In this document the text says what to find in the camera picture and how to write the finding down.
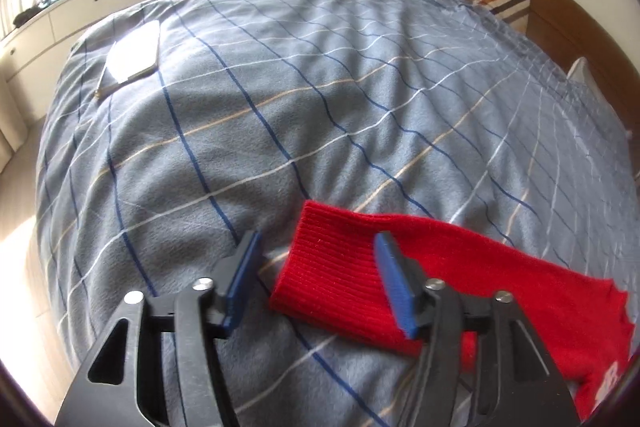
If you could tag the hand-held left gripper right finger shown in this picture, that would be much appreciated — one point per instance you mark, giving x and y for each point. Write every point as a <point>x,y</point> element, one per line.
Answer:
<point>396,289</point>

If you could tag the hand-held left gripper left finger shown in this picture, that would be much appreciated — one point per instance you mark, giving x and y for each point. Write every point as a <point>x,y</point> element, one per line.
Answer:
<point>240,287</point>

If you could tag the red knit sweater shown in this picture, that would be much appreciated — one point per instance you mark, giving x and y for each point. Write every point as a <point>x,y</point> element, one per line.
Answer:
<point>340,267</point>

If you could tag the grey checked blanket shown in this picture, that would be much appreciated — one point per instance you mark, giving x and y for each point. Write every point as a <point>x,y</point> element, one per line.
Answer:
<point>300,107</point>

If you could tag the white tablet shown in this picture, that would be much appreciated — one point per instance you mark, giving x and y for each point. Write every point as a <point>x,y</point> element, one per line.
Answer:
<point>132,54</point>

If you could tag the white pillow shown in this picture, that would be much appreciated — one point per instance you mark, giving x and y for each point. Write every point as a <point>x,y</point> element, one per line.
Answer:
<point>587,79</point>

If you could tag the wooden headboard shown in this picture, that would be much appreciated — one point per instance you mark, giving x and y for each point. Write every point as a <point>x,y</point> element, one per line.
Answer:
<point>545,22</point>

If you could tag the striped pillow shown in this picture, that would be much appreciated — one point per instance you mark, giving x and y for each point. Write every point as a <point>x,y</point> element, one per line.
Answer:
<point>502,2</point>

